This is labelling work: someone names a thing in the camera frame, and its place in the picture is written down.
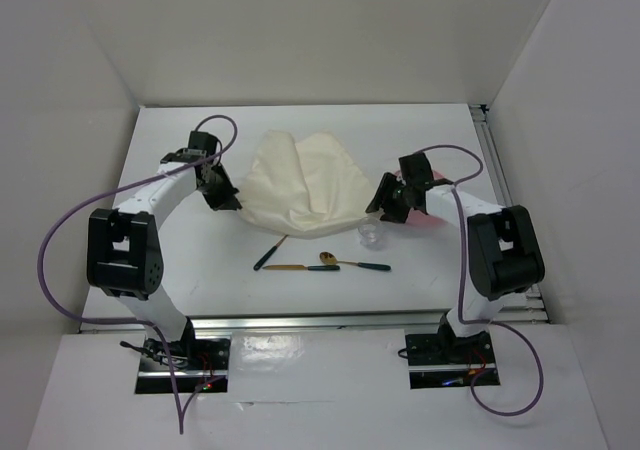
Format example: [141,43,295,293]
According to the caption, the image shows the aluminium right side rail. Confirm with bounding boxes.
[469,102,546,311]

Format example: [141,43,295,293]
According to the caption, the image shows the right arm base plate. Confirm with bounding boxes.
[397,332,500,390]

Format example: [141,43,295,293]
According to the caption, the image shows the aluminium rail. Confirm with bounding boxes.
[80,300,549,333]
[469,102,546,311]

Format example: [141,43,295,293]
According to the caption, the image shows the gold fork green handle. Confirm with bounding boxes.
[253,235,287,271]

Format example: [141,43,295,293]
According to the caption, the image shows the cream cloth napkin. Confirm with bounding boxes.
[238,130,375,239]

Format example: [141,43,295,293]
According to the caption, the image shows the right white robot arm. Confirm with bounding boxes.
[366,153,545,362]

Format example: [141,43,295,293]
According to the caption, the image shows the gold spoon green handle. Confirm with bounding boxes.
[319,252,392,272]

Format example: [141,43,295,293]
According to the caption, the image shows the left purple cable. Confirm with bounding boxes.
[37,114,238,435]

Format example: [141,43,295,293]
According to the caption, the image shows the gold knife green handle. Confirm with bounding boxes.
[262,264,341,272]

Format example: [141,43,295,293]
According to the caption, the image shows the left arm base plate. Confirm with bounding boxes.
[135,338,231,395]

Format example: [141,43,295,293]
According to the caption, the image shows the aluminium front rail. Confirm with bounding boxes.
[80,300,549,333]

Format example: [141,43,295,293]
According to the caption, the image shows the pink plate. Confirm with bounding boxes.
[388,170,447,225]

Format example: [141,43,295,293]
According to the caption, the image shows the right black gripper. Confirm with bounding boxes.
[367,172,413,224]

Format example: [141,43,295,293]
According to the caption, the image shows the clear drinking glass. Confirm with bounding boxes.
[357,215,386,250]

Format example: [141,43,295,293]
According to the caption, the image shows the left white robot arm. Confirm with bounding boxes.
[87,131,242,369]

